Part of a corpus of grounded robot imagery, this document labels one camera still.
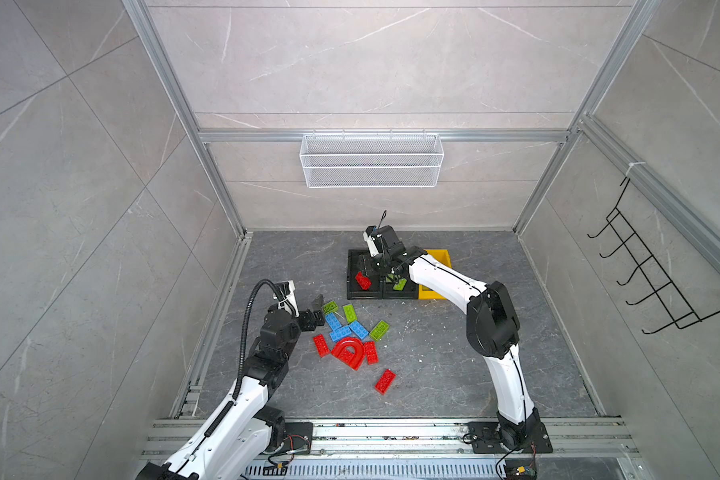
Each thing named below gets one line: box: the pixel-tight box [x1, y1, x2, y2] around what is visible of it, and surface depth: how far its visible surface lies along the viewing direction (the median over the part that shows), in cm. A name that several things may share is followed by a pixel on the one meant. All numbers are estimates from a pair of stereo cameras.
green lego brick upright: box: [343, 304, 358, 324], surface depth 97 cm
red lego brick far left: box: [313, 334, 331, 358], surface depth 90 cm
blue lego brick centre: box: [349, 320, 370, 340], surface depth 92 cm
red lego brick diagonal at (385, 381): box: [374, 368, 396, 396], surface depth 83 cm
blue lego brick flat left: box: [329, 326, 352, 342], surface depth 92 cm
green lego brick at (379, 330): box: [370, 320, 390, 341], surface depth 94 cm
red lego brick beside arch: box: [363, 340, 379, 365], surface depth 88 cm
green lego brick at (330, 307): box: [323, 301, 339, 315], surface depth 97 cm
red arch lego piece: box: [332, 337, 364, 371], surface depth 88 cm
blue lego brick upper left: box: [326, 312, 342, 331], surface depth 95 cm
